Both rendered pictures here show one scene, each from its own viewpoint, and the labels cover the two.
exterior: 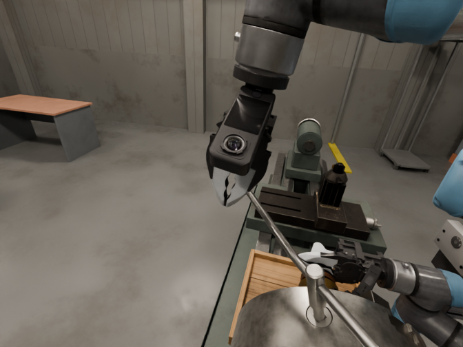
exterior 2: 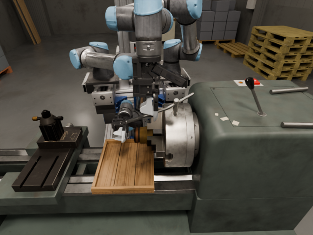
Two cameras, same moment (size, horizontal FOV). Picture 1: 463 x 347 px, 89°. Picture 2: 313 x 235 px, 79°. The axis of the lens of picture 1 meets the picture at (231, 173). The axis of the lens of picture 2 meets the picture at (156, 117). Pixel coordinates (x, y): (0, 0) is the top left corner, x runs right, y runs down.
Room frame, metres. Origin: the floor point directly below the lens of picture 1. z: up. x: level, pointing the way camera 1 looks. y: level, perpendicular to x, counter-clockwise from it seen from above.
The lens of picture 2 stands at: (0.45, 0.53, 1.69)
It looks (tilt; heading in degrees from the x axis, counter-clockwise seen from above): 34 degrees down; 255
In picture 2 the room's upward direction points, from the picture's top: straight up
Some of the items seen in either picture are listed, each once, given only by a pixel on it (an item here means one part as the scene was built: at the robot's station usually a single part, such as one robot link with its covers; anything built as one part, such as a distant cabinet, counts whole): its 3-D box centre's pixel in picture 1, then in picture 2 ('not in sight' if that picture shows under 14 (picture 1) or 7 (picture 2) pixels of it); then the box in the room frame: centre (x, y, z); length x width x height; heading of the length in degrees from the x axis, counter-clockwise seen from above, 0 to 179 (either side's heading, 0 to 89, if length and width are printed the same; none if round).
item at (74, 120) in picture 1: (43, 127); not in sight; (3.20, 2.76, 0.34); 1.26 x 0.65 x 0.68; 79
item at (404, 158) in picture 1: (426, 109); not in sight; (3.42, -2.71, 0.87); 0.67 x 0.52 x 1.73; 172
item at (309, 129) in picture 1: (306, 147); not in sight; (1.34, -0.45, 1.01); 0.30 x 0.20 x 0.29; 166
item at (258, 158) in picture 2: not in sight; (249, 133); (-0.22, -0.10, 1.06); 0.59 x 0.48 x 0.39; 166
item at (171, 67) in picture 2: not in sight; (171, 65); (-0.02, -0.78, 1.21); 0.15 x 0.15 x 0.10
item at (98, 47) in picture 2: not in sight; (98, 52); (0.48, -0.84, 1.33); 0.13 x 0.12 x 0.14; 38
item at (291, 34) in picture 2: not in sight; (279, 51); (-3.47, -3.08, 0.46); 1.31 x 0.90 x 0.93; 82
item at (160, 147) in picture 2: not in sight; (159, 147); (0.27, -0.10, 1.08); 0.12 x 0.11 x 0.05; 77
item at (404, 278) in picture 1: (396, 275); (124, 114); (0.39, -0.41, 1.08); 0.08 x 0.05 x 0.08; 166
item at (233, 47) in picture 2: not in sight; (237, 49); (-3.67, -4.82, 0.06); 1.38 x 0.95 x 0.13; 82
